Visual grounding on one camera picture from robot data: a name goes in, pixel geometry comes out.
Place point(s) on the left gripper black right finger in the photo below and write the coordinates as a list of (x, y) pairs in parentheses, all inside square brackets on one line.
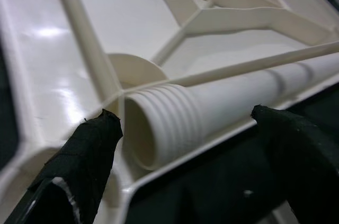
[(310, 168)]

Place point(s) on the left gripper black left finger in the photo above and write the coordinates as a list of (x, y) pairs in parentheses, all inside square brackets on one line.
[(79, 168)]

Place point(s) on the white plastic table leg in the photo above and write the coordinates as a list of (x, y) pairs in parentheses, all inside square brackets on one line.
[(225, 107)]

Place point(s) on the white plastic children table top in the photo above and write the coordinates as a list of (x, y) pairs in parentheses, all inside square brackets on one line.
[(132, 22)]

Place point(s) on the black tablecloth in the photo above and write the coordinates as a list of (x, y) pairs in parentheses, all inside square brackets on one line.
[(212, 197)]

